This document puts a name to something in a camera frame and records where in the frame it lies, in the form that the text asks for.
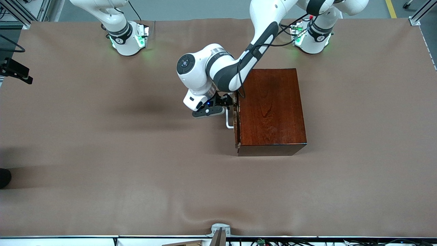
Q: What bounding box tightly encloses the wooden drawer with white handle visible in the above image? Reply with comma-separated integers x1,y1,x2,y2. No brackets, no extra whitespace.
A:
226,92,242,149

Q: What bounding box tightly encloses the dark red wooden cabinet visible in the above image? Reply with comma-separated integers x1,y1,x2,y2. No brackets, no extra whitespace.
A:
236,68,307,157

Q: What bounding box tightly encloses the black round object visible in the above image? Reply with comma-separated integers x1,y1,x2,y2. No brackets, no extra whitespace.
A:
0,168,12,189

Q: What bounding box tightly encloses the brown table cloth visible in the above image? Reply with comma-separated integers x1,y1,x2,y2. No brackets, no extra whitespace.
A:
0,18,437,238

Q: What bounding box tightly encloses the brown cardboard piece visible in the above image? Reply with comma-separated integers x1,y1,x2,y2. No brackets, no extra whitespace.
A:
161,240,204,246

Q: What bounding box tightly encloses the aluminium frame profile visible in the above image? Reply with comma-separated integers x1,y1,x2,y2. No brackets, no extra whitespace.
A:
410,0,437,26
0,0,52,29

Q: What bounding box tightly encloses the black base cable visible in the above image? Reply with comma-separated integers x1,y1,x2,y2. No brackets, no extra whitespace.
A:
128,0,142,21

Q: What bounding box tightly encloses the grey metal bracket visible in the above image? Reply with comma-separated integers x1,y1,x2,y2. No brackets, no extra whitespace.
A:
206,223,231,246

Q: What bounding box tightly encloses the white table edge rail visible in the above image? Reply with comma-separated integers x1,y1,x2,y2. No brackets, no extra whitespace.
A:
0,235,437,246

